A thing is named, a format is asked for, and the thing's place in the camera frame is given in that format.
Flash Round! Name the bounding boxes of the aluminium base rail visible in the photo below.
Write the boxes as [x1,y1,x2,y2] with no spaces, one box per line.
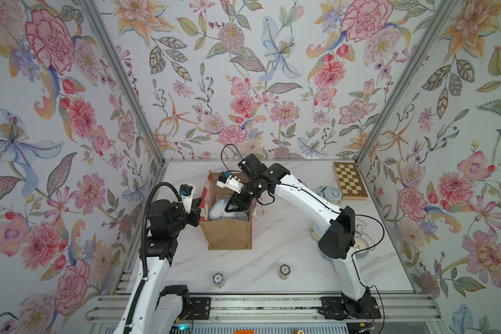
[85,293,443,324]

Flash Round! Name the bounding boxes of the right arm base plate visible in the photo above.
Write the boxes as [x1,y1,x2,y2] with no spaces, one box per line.
[318,295,382,321]

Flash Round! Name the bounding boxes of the light blue twin bell clock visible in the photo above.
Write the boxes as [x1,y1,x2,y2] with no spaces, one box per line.
[317,186,342,205]

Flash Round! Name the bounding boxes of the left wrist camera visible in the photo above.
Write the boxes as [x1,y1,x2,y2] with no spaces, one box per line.
[180,184,196,214]

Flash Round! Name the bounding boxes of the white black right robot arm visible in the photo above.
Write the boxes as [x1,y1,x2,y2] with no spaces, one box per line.
[217,154,378,318]

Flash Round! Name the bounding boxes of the small silver cylinder clock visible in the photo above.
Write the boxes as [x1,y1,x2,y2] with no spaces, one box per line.
[212,273,225,289]

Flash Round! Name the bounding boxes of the mint round alarm clock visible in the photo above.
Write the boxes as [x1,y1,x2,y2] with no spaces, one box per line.
[310,224,324,242]

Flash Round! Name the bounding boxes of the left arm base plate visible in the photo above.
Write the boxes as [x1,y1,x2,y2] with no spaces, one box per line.
[175,297,212,322]

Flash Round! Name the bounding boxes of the wooden chess board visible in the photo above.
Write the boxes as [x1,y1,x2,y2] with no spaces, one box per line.
[333,161,368,200]

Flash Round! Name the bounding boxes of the small white square clock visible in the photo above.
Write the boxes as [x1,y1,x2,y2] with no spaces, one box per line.
[355,218,367,235]

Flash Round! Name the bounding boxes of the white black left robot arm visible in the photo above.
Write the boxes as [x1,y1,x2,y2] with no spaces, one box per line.
[114,182,202,333]

